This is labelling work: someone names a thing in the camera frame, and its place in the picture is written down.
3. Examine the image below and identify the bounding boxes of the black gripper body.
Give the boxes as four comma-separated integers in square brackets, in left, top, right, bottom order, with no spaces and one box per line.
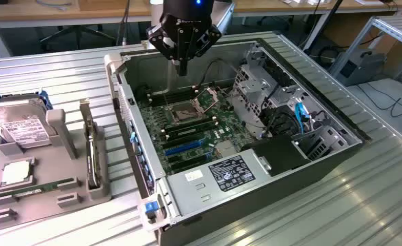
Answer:
[158,0,216,29]

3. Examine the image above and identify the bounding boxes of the black graphics card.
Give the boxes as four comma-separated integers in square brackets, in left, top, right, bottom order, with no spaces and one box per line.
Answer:
[78,98,102,190]

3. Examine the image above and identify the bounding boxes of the black stand pole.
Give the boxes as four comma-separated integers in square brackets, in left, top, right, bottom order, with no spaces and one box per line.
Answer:
[118,0,132,46]

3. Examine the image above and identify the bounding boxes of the small black chair base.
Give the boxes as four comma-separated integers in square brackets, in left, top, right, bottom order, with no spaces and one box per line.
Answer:
[255,15,295,26]

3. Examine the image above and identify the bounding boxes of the silver drive cage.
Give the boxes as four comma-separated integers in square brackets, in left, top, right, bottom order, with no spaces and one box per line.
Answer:
[228,43,311,140]

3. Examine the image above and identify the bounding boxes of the long wooden desk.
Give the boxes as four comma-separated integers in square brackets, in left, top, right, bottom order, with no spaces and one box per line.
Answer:
[233,0,402,49]

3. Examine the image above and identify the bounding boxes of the black RAM slot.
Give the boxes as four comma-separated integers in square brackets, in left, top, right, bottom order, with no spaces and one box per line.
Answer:
[145,86,197,99]
[148,91,201,106]
[158,116,217,134]

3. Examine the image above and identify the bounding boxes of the metal socket cover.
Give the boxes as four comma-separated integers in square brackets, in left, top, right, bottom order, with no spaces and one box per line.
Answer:
[190,86,218,113]

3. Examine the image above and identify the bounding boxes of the large black chair base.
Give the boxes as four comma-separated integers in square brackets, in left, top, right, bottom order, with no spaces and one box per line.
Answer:
[38,24,117,51]

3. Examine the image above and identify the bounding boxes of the CPU socket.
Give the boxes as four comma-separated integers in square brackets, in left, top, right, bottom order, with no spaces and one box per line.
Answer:
[168,101,202,124]

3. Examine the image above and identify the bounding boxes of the green motherboard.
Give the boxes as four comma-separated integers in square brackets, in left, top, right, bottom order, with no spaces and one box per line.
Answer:
[132,86,252,177]

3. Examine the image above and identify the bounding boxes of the installed RAM stick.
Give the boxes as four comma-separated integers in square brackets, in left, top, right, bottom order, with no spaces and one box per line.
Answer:
[164,122,218,139]

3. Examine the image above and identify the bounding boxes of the long black expansion slot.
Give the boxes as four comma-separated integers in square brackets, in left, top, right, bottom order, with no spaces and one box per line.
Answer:
[161,135,204,150]

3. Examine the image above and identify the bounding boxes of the silver chipset heatsink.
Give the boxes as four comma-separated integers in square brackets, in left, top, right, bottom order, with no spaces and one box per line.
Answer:
[214,141,239,157]

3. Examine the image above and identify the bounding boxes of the blue expansion slot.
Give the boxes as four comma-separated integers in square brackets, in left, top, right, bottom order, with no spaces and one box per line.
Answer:
[164,143,205,156]

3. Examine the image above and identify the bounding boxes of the grey control box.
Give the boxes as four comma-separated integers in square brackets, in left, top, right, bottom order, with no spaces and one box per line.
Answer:
[336,51,387,87]

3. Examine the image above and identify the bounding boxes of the black plastic shroud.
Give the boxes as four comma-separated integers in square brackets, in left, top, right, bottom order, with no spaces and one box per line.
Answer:
[240,134,313,177]

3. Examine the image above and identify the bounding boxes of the silver hard disk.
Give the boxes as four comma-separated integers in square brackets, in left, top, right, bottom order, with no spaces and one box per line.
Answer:
[0,98,50,150]

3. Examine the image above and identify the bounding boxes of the metal disk bay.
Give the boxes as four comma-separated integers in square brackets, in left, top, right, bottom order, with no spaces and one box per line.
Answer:
[291,124,360,161]

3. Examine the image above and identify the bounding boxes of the silver power supply unit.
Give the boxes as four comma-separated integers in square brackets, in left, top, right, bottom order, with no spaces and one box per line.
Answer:
[158,148,273,218]

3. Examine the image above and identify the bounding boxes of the grey parts rack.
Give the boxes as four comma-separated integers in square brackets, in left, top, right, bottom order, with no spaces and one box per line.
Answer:
[0,109,113,233]

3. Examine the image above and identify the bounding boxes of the black open PC case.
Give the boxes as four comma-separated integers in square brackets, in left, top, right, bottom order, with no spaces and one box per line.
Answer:
[104,37,372,246]

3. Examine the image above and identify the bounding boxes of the silver CPU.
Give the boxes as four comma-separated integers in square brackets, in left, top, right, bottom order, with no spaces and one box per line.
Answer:
[1,161,33,188]

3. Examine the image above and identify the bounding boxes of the green RAM stick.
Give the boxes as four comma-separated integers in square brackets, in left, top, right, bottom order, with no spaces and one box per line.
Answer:
[0,179,70,200]

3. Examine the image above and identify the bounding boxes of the black looped wire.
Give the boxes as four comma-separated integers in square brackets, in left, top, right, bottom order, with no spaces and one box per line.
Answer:
[198,58,239,88]

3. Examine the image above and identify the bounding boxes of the black power wire bundle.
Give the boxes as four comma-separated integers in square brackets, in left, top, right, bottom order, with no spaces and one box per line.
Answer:
[259,97,296,136]

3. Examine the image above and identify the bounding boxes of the blue disk wire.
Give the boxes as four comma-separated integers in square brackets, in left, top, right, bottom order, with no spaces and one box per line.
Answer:
[293,101,313,135]

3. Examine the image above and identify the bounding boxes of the wooden desk with white frame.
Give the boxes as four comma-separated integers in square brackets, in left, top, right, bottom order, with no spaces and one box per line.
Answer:
[0,0,164,58]

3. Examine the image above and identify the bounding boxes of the aluminium frame table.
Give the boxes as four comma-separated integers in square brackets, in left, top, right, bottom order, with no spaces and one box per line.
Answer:
[328,15,402,77]

